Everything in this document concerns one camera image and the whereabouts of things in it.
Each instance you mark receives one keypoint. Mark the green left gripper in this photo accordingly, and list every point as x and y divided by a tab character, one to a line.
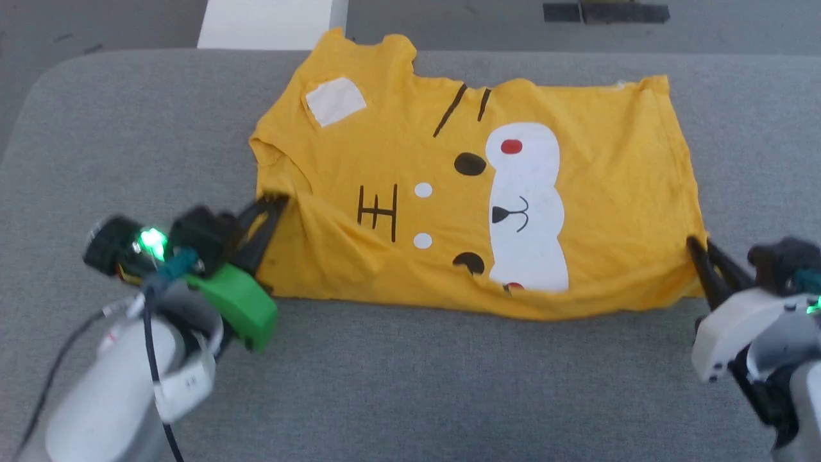
240	301

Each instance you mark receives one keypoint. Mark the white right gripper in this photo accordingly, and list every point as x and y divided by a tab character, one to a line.
731	333

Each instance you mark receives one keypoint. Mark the yellow tiger face t-shirt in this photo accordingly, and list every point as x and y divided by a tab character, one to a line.
609	192

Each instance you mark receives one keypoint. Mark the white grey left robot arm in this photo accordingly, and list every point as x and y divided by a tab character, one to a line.
109	398

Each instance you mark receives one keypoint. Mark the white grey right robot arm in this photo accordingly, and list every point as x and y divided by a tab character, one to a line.
805	398

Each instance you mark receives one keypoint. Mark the white rectangular block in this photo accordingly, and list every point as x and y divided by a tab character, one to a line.
269	22

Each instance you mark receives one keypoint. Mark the grey fabric sofa seat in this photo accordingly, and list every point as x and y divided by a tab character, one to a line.
410	385

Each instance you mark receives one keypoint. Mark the black floor strip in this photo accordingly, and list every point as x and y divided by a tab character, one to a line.
606	13

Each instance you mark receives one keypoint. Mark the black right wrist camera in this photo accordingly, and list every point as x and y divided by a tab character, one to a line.
782	263

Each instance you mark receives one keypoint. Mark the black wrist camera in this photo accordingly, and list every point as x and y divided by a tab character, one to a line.
192	234
782	263

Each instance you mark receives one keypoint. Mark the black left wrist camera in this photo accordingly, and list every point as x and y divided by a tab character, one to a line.
192	234

